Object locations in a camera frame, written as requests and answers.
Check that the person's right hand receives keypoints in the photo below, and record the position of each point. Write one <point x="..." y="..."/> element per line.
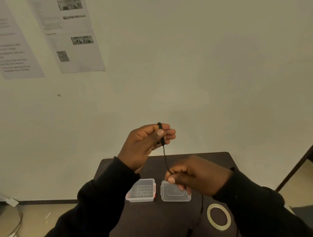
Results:
<point x="200" y="175"/>

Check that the person's left hand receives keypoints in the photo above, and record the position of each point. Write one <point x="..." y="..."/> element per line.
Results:
<point x="139" y="149"/>

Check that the person's left middle finger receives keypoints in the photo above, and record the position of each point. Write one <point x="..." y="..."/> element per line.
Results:
<point x="169" y="132"/>

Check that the person's left thumb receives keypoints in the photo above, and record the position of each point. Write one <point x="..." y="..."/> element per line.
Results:
<point x="154" y="139"/>

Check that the person's right thumb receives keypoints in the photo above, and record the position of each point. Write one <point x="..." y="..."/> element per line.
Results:
<point x="174" y="179"/>

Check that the person's right forearm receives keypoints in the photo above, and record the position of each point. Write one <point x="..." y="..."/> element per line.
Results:
<point x="259" y="207"/>

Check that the person's left forearm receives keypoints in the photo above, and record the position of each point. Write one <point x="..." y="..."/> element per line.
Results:
<point x="97" y="202"/>

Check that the clear plastic box lid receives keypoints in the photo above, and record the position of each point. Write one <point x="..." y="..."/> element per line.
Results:
<point x="174" y="193"/>

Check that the clear plastic compartment box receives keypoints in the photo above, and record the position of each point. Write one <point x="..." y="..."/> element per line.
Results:
<point x="142" y="191"/>

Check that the clear tape roll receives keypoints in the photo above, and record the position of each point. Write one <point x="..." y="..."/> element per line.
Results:
<point x="209" y="216"/>

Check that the printed paper sheet with pictures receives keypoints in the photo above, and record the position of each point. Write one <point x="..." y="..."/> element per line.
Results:
<point x="71" y="34"/>

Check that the white tag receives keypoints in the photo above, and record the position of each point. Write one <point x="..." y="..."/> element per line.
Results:
<point x="11" y="202"/>

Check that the printed paper sheet with text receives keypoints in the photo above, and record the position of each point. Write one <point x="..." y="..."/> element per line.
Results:
<point x="14" y="48"/>

